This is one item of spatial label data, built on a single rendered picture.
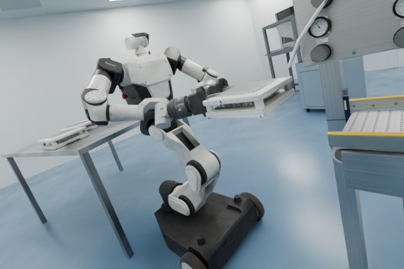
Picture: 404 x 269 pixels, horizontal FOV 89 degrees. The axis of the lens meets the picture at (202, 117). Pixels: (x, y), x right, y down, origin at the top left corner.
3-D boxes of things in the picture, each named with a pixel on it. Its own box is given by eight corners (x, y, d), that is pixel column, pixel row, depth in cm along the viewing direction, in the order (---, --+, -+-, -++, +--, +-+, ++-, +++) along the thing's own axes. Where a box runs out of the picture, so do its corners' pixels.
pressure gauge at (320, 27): (309, 40, 41) (306, 21, 41) (311, 39, 42) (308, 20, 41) (330, 34, 39) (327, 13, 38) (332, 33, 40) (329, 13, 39)
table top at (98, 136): (2, 157, 200) (0, 154, 199) (101, 119, 289) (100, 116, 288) (80, 155, 118) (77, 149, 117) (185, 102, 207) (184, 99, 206)
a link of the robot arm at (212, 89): (229, 75, 94) (213, 79, 103) (214, 80, 89) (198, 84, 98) (236, 101, 96) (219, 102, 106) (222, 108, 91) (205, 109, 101)
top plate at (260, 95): (293, 80, 76) (291, 75, 76) (260, 101, 61) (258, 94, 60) (238, 89, 94) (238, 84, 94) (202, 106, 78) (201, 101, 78)
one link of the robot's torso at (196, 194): (172, 206, 136) (183, 160, 107) (193, 188, 149) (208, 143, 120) (189, 224, 129) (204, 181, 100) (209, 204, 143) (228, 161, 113)
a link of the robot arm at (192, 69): (211, 87, 141) (183, 72, 140) (220, 71, 134) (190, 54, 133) (208, 93, 131) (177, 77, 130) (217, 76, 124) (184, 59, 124)
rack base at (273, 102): (295, 93, 78) (294, 87, 77) (264, 117, 62) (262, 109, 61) (241, 99, 95) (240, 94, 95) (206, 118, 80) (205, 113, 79)
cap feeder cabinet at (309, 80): (302, 112, 319) (293, 63, 302) (323, 101, 345) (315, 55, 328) (347, 114, 264) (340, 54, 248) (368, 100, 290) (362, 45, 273)
